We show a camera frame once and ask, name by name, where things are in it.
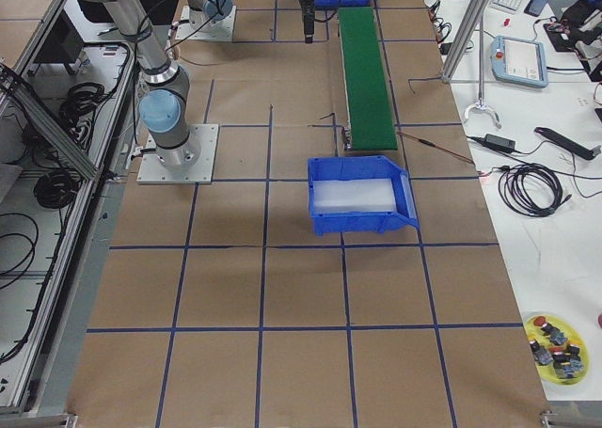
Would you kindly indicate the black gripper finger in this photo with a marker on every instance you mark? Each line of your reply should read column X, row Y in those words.
column 308, row 25

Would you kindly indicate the yellow plate of buttons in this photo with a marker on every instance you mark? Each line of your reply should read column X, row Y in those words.
column 558, row 351

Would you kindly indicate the green conveyor belt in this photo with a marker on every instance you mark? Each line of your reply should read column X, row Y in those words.
column 370, row 122

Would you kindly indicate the white foam pad right bin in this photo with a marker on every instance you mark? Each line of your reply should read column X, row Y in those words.
column 370, row 195

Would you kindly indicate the blue right storage bin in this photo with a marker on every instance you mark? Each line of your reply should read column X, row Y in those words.
column 362, row 168

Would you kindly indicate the teach pendant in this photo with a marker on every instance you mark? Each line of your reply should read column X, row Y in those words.
column 519, row 61

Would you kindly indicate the black power adapter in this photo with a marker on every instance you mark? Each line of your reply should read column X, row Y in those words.
column 499, row 143

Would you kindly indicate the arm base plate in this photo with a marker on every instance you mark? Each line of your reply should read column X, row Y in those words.
column 191, row 163
column 204, row 30

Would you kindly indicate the aluminium frame post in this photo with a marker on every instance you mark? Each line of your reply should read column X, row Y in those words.
column 473, row 14

